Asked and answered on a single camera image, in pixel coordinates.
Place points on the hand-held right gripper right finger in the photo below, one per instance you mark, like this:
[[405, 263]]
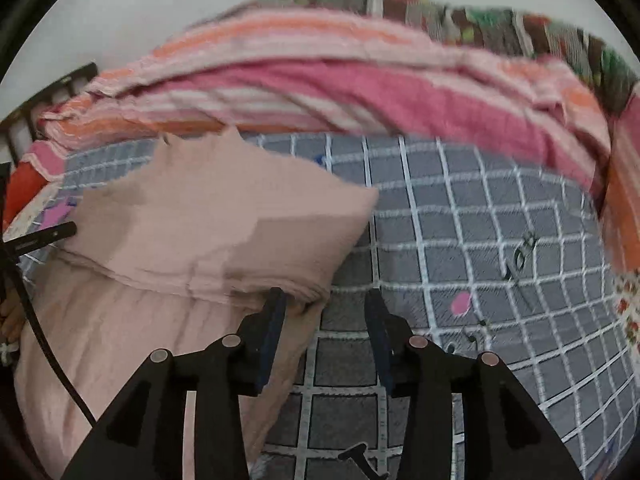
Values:
[[376, 330]]

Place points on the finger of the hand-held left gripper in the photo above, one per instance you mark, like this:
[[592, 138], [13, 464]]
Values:
[[45, 237]]

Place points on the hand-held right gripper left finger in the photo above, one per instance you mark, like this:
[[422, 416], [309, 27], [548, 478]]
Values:
[[274, 330]]

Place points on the pink knit garment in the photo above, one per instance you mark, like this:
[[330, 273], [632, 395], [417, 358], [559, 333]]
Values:
[[200, 230]]

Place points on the person's left hand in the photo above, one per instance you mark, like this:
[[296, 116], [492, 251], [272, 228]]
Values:
[[11, 322]]

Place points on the dark wooden headboard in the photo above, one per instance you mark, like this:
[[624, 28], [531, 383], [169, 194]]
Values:
[[35, 105]]

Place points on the grey checked bed sheet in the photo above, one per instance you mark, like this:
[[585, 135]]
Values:
[[475, 240]]

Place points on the pink orange striped quilt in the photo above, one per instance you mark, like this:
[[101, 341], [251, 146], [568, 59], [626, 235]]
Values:
[[350, 85]]

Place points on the floral bed sheet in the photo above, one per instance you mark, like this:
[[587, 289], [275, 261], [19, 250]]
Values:
[[629, 305]]

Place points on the multicoloured patterned blanket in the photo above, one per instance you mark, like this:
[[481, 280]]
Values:
[[500, 20]]

